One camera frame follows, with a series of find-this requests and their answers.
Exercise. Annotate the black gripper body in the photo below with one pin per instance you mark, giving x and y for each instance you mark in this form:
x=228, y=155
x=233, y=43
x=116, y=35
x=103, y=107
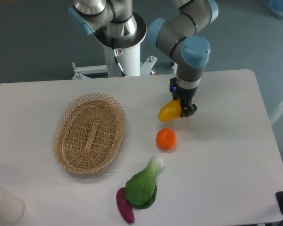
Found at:
x=185, y=90

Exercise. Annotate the yellow mango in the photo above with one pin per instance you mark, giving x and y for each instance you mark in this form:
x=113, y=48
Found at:
x=170, y=111

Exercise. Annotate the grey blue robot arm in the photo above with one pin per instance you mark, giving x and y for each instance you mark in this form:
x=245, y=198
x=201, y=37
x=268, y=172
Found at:
x=178, y=38

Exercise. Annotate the orange tangerine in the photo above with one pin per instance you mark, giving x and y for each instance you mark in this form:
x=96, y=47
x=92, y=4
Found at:
x=166, y=139

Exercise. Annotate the green bok choy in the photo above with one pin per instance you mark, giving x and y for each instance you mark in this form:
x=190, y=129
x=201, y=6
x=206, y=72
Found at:
x=141, y=189

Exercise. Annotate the woven wicker basket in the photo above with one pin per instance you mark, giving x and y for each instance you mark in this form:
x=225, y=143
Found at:
x=89, y=134

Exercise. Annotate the purple sweet potato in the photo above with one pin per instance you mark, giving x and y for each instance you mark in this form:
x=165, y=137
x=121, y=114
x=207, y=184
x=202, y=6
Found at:
x=124, y=206

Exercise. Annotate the blue object top right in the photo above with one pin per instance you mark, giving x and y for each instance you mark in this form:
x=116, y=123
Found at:
x=276, y=7

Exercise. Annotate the cream cylindrical bottle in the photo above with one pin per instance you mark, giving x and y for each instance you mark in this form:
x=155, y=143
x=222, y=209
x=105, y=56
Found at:
x=11, y=207

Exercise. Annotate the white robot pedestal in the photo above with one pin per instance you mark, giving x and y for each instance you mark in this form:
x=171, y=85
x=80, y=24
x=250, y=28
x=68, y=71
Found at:
x=122, y=49

